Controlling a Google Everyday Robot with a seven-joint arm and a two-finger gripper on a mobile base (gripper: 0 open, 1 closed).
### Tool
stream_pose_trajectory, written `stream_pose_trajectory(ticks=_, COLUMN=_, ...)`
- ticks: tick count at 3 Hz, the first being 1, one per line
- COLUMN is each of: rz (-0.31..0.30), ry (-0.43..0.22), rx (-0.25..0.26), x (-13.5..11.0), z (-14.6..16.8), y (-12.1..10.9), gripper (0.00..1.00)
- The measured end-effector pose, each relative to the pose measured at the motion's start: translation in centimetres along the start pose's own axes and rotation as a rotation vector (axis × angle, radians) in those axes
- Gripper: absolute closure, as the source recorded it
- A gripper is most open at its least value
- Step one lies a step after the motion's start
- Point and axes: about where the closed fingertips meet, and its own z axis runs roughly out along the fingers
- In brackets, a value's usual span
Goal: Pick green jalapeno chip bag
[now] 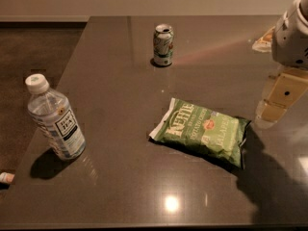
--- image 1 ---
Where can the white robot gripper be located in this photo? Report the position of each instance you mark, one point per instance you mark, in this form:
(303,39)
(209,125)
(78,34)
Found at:
(290,40)

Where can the green jalapeno chip bag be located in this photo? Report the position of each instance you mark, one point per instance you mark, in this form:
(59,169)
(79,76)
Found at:
(202,131)

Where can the green white soda can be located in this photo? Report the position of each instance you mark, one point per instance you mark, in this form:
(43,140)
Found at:
(163,45)

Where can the clear plastic tea bottle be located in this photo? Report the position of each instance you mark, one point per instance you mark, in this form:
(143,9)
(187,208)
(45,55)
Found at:
(52,113)

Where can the small white object at edge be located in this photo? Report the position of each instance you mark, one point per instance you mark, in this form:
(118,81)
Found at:
(6,178)

